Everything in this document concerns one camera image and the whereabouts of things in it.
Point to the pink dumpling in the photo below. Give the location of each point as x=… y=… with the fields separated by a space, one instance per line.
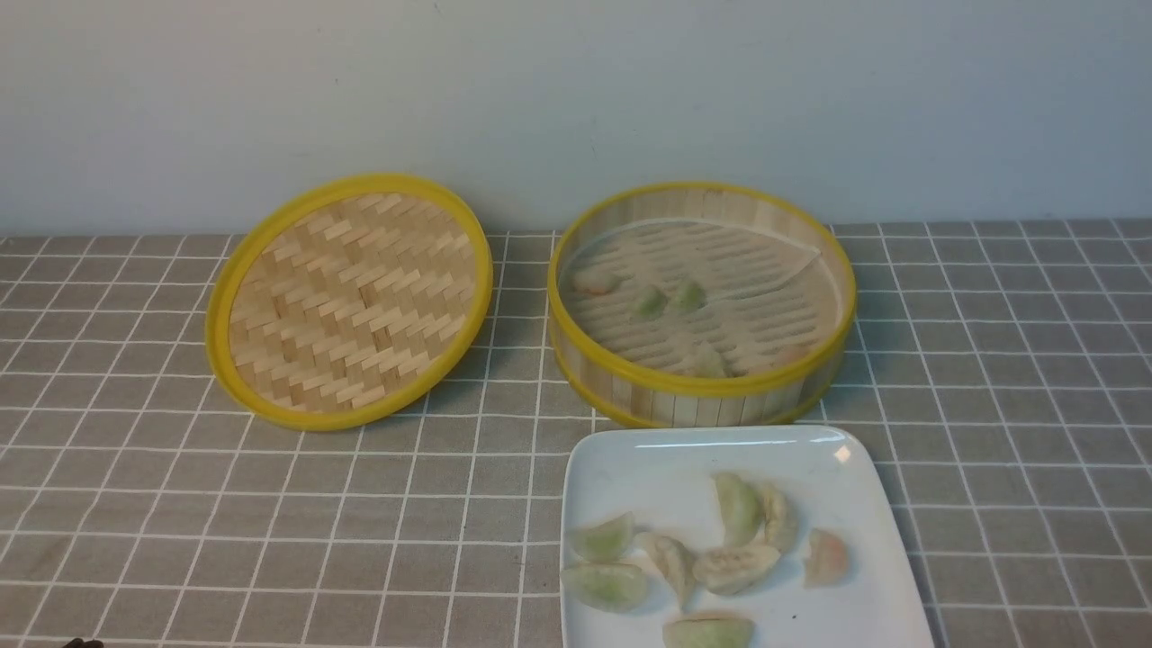
x=595 y=282

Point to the green dumpling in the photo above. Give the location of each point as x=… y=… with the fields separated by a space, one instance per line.
x=649 y=303
x=689 y=296
x=705 y=361

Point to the green dumpling plate left upper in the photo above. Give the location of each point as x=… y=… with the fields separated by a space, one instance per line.
x=606 y=542

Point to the green dumpling plate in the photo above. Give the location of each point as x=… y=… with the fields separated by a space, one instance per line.
x=709 y=631
x=606 y=542
x=739 y=508
x=616 y=588

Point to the green dumpling plate top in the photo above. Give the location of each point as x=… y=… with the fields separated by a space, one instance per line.
x=739 y=508

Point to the white dumpling plate centre-left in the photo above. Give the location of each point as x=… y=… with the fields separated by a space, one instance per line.
x=674 y=561

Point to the green dumpling plate left lower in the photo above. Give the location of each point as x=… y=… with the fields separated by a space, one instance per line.
x=616 y=588

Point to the white dumpling plate top right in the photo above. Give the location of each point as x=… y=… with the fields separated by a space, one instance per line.
x=780 y=522

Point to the white square plate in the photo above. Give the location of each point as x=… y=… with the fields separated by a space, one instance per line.
x=664 y=477

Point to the white dumpling plate centre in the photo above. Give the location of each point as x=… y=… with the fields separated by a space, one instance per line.
x=728 y=572

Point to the green dumpling plate bottom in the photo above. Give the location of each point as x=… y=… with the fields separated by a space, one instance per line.
x=709 y=631

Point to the pink dumpling plate right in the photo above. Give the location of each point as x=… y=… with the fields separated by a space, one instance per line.
x=828 y=560

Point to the bamboo steamer basket yellow rim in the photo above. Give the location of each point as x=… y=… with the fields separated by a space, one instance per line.
x=640 y=397

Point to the white steamer liner paper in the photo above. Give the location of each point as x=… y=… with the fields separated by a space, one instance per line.
x=764 y=293

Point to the bamboo steamer lid yellow rim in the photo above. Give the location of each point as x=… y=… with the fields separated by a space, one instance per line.
x=350 y=302

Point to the grey checked tablecloth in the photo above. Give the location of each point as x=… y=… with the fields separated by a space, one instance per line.
x=999 y=377

